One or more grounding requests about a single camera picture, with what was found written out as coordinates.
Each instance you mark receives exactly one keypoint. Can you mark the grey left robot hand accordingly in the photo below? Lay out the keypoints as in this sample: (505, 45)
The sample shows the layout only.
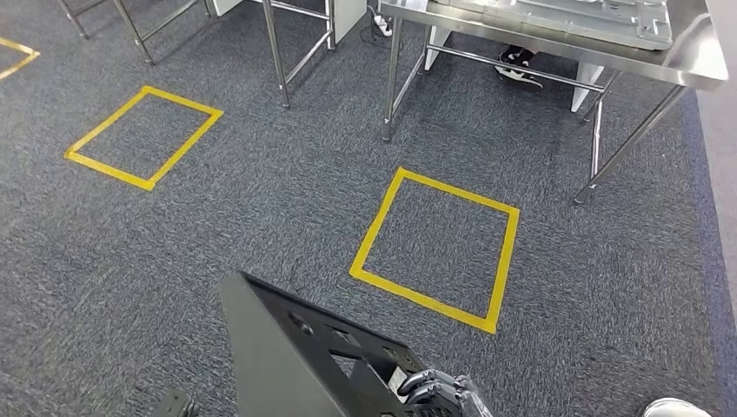
(173, 406)

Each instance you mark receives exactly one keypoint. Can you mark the white power strip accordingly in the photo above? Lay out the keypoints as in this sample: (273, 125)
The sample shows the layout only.
(383, 24)

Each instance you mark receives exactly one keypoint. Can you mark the black plastic plate frame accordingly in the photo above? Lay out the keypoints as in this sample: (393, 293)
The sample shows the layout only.
(270, 368)

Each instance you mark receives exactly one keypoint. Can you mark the yellow floor tape square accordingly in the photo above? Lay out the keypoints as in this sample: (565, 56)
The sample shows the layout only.
(377, 221)

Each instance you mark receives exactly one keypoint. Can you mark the steel workbench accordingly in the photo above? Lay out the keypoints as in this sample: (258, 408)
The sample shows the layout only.
(697, 57)

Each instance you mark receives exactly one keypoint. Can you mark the person's shoe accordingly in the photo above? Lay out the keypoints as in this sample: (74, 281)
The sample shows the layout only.
(518, 78)
(518, 56)

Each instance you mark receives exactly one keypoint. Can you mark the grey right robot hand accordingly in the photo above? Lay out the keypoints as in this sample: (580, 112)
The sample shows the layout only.
(443, 397)

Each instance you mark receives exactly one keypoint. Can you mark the steel table frame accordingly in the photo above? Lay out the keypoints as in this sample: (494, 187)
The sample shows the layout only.
(131, 29)

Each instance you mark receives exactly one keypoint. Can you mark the white board panel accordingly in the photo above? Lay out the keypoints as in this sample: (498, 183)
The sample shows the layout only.
(348, 17)
(225, 6)

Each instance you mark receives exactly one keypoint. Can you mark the white desk panel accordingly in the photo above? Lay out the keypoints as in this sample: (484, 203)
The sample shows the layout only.
(437, 46)
(586, 86)

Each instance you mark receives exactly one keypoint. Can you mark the stamped grey metal plate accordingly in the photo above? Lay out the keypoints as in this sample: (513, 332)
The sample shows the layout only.
(576, 17)

